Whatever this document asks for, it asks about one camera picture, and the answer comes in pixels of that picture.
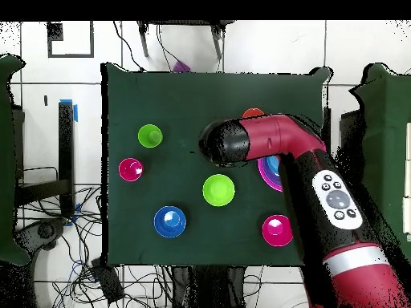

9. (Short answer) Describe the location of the green bowl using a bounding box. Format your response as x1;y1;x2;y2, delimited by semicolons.
201;173;236;207

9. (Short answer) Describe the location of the large pink bowl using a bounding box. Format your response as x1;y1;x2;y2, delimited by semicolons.
257;156;284;193

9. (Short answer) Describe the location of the purple bowl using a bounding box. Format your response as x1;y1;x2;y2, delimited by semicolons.
258;156;284;193

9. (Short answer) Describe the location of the small pinkish red bowl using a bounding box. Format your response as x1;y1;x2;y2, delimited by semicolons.
261;214;295;248

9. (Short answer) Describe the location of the dark blue bowl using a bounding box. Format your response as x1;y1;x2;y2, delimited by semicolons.
153;205;188;239

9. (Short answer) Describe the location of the green cup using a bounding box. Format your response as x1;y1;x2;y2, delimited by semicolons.
137;124;164;149

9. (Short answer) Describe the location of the orange cup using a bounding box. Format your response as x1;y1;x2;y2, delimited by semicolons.
242;107;265;119

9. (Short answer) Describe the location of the pinkish red cup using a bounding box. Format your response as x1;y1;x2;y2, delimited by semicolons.
117;157;144;183

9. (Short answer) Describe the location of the dark green tablecloth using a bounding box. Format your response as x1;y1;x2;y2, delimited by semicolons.
100;62;332;267

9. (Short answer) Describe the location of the small purple object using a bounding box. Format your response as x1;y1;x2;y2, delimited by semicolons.
172;59;191;74

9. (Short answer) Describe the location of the black metal stand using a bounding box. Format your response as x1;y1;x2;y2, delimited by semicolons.
14;99;79;217
333;108;365;161

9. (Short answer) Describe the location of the black power brick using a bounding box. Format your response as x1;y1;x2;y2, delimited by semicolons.
90;257;125;305

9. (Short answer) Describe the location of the green cloth covered table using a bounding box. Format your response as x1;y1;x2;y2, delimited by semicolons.
0;54;31;267
348;63;411;262

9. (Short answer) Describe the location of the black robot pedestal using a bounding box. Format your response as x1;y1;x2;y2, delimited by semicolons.
170;265;248;308

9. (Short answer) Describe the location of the black camera tripod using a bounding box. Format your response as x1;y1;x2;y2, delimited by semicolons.
136;20;235;60

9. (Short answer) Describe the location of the tangle of cables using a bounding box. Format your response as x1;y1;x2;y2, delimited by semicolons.
14;184;174;308

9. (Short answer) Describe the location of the dark grey pedestal leg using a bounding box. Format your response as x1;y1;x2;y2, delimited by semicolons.
14;217;67;253

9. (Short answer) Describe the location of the black square frame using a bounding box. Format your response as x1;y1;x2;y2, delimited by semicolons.
47;20;95;59

